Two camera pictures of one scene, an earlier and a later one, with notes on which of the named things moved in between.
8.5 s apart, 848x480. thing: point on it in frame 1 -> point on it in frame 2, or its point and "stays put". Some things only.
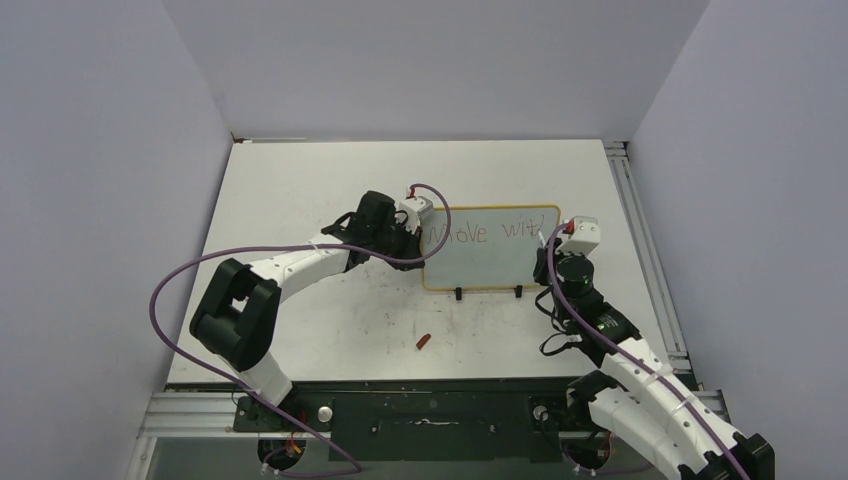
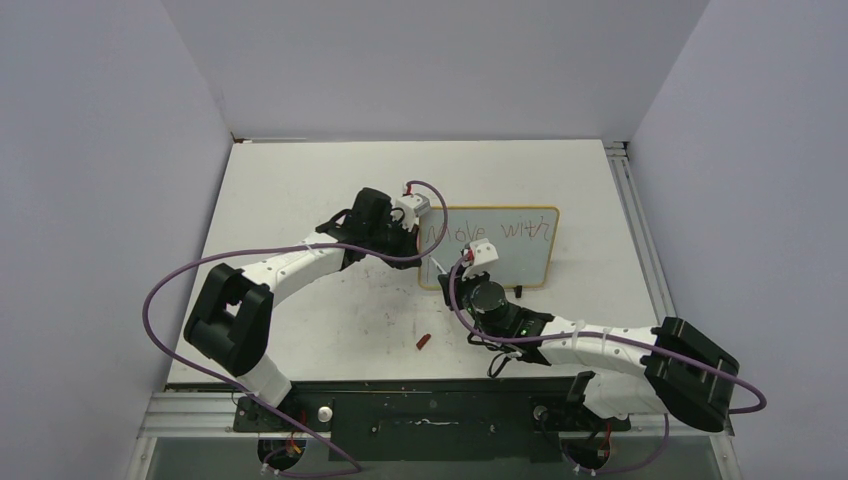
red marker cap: [422, 341] stays put
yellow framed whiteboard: [488, 246] stays put
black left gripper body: [396, 240] stays put
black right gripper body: [543, 276] -> [462, 292]
